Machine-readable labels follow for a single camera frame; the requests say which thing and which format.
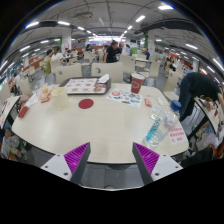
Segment ceiling air conditioner unit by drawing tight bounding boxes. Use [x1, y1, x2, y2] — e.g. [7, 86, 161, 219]
[73, 11, 94, 20]

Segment red flat carton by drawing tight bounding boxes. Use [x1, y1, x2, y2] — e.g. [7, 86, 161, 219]
[17, 105, 30, 119]

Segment dark brown food tray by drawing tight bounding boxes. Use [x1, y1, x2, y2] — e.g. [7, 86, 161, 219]
[59, 76, 112, 96]

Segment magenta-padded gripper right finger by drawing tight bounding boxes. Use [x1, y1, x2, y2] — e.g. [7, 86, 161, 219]
[132, 142, 184, 186]

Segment ceiling strip lights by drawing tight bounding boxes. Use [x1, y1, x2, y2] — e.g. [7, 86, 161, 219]
[0, 3, 224, 73]

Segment white crumpled paper wrapper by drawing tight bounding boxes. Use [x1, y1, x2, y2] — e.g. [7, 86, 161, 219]
[24, 93, 40, 108]

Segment person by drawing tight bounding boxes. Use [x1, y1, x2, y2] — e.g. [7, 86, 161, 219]
[50, 46, 68, 63]
[103, 40, 123, 64]
[178, 71, 224, 123]
[42, 49, 54, 76]

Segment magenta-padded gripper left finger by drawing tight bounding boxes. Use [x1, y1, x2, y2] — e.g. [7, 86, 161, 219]
[40, 142, 92, 185]

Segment white paper napkin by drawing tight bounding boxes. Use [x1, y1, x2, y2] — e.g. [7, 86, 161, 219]
[97, 73, 111, 84]

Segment printed paper tray liner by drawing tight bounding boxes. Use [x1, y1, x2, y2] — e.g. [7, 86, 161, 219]
[65, 78, 100, 94]

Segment beige wooden chair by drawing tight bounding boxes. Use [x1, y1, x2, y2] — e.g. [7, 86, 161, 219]
[90, 61, 125, 84]
[54, 63, 83, 84]

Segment flat round red coaster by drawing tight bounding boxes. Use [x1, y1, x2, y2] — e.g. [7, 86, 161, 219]
[78, 98, 95, 110]

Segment colourful printed leaflet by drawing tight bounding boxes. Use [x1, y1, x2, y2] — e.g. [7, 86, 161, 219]
[106, 87, 144, 109]

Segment white red-lettered table label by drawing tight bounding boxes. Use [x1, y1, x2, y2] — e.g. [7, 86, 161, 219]
[168, 125, 188, 146]

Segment red lidded paper drink cup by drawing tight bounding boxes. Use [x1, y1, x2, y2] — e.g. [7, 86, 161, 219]
[130, 72, 146, 95]

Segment cream paper cup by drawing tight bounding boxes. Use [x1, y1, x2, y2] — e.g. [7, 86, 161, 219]
[50, 86, 70, 109]

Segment clear blue-capped water bottle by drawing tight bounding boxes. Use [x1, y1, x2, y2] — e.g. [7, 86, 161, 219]
[143, 99, 183, 149]

